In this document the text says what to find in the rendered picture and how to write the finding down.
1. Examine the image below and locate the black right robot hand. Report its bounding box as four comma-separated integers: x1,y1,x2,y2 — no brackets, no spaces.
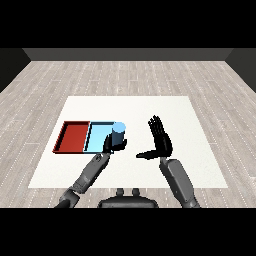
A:
135,115,174,161

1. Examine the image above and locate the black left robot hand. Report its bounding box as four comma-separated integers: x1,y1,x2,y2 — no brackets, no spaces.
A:
102,133,128,155

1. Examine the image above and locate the blue can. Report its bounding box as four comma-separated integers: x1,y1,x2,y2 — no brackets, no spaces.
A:
110,121,127,148

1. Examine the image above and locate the light blue shallow open box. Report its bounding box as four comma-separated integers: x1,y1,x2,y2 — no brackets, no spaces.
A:
81,120,116,155

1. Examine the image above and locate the red shallow open box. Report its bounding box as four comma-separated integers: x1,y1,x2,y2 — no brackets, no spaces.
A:
52,120,92,155

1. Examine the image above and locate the dark grey robot body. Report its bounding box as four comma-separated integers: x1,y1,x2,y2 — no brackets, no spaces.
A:
97,188,160,209

